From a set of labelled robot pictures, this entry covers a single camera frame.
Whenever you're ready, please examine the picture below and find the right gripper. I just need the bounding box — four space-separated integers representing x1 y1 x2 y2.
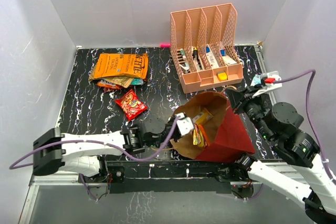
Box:
224 83 272 141

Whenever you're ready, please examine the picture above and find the orange gummy burger packet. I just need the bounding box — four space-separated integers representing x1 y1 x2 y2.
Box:
193 124 208 148

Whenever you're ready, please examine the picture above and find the yellow M&M's bag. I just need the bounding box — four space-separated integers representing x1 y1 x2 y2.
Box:
192 108 213 125

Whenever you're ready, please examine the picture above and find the red brown paper bag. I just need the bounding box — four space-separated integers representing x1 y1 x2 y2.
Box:
169 91 256 163

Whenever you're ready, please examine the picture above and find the red cookie snack packet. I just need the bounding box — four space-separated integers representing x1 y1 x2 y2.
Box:
115 89 148 121

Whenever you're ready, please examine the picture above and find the teal snack bag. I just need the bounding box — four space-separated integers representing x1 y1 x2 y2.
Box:
131 78 144 86

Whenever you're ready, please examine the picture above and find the gold snack bag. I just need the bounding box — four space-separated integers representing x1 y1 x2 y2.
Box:
88 67 134 88

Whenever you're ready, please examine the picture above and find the yellow snack pouch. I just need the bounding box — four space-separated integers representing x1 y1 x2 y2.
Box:
93 53 149 79

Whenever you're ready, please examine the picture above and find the Fox's fruits candy bag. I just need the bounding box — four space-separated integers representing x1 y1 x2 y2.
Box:
97 80 123 92

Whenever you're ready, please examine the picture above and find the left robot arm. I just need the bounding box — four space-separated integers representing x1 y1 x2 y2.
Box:
33 115 193 182

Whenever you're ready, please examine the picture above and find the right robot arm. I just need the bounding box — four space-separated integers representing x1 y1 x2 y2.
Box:
227 85 335 223

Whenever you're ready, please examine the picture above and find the light blue packaged item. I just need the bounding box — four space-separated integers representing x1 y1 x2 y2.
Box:
251 74 261 87

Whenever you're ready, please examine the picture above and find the yellow grey small box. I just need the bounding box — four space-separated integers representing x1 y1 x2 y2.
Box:
217 71 228 81

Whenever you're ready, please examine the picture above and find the white blue box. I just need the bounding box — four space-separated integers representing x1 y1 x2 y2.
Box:
206 44 219 68

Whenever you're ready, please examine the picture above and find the black yellow marker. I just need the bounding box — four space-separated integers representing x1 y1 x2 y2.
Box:
192 46 201 71

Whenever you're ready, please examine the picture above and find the peach plastic file organizer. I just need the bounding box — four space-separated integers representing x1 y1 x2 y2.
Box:
170 3 243 93

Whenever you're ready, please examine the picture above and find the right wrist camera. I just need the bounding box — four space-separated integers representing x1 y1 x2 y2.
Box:
253 71 282 98

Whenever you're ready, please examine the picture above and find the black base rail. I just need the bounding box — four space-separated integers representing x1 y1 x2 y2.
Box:
78 160 263 199

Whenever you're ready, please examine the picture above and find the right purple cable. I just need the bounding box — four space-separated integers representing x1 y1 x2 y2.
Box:
274 69 336 185

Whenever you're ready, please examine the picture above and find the pink marker on wall edge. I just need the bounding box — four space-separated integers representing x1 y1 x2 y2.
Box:
160 43 171 48

